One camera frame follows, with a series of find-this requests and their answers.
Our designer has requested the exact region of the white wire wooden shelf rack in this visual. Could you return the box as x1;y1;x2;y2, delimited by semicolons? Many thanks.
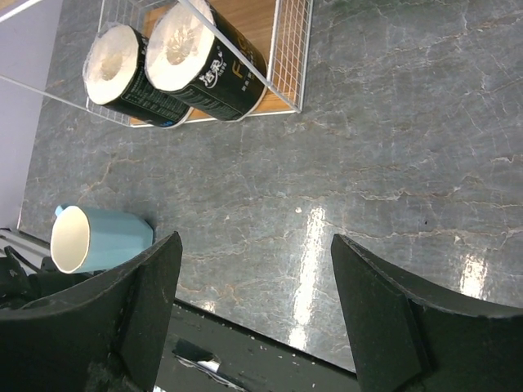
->
0;0;315;130

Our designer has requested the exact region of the light blue ceramic mug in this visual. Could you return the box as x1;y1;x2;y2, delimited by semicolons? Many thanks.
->
50;204;154;274

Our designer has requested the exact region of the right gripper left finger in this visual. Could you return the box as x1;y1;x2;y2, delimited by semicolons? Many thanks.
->
1;232;182;391

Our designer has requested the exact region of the black paper towel roll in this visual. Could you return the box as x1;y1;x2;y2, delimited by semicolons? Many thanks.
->
145;2;266;122

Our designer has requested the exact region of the black roll front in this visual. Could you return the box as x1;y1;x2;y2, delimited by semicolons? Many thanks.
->
83;24;193;128

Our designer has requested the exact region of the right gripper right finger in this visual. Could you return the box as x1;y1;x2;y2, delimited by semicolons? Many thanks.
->
331;234;522;391

